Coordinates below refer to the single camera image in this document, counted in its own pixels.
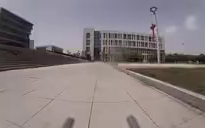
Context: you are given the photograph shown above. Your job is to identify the pale concrete slab pavement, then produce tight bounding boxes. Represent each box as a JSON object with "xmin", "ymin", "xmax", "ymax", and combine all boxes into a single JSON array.
[{"xmin": 0, "ymin": 61, "xmax": 205, "ymax": 128}]

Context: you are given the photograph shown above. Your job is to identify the white building with windows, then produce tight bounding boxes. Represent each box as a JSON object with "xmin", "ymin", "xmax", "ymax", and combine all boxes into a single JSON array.
[{"xmin": 82, "ymin": 27, "xmax": 166, "ymax": 64}]

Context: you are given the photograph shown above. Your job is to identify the low grey building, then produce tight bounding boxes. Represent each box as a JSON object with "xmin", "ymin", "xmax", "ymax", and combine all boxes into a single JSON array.
[{"xmin": 35, "ymin": 45, "xmax": 64, "ymax": 54}]

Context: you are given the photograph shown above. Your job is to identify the red and white tower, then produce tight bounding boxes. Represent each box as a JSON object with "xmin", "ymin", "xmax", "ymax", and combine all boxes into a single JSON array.
[{"xmin": 149, "ymin": 6, "xmax": 161, "ymax": 65}]

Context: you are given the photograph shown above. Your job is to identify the robot's own part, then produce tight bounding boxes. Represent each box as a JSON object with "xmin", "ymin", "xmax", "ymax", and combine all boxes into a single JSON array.
[
  {"xmin": 126, "ymin": 114, "xmax": 141, "ymax": 128},
  {"xmin": 62, "ymin": 116, "xmax": 76, "ymax": 128}
]

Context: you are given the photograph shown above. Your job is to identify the grey stone steps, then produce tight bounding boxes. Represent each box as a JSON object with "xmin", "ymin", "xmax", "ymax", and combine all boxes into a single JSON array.
[{"xmin": 0, "ymin": 42, "xmax": 91, "ymax": 74}]

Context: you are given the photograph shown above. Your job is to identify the grey kerb strip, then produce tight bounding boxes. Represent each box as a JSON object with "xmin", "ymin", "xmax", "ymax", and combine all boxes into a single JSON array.
[{"xmin": 112, "ymin": 63, "xmax": 205, "ymax": 116}]

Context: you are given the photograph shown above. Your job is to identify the brown bare field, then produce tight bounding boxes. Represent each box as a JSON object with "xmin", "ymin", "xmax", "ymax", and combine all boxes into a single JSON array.
[{"xmin": 127, "ymin": 66, "xmax": 205, "ymax": 99}]

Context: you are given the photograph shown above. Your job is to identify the row of trees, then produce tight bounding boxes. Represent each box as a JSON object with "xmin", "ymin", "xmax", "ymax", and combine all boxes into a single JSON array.
[{"xmin": 165, "ymin": 52, "xmax": 205, "ymax": 65}]

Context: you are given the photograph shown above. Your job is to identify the dark glass building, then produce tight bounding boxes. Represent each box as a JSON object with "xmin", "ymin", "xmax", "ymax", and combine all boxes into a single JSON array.
[{"xmin": 0, "ymin": 7, "xmax": 35, "ymax": 49}]

